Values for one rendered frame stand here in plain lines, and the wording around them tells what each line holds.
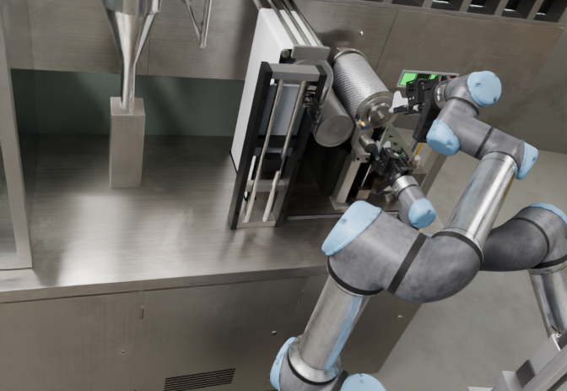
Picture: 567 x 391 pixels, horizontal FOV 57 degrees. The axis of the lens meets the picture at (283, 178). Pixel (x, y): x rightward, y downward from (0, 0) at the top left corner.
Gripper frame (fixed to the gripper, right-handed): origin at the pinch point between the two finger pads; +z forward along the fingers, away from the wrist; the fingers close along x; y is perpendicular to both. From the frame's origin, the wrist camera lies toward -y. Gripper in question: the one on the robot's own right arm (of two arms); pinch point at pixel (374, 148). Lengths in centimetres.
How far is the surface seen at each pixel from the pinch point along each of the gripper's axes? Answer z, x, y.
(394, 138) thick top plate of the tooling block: 13.4, -16.6, -5.9
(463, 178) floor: 104, -159, -109
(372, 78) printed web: 5.7, 6.4, 22.3
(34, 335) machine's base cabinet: -29, 103, -43
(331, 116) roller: -2.5, 20.8, 13.8
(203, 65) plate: 30, 53, 10
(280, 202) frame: -14.5, 34.8, -9.5
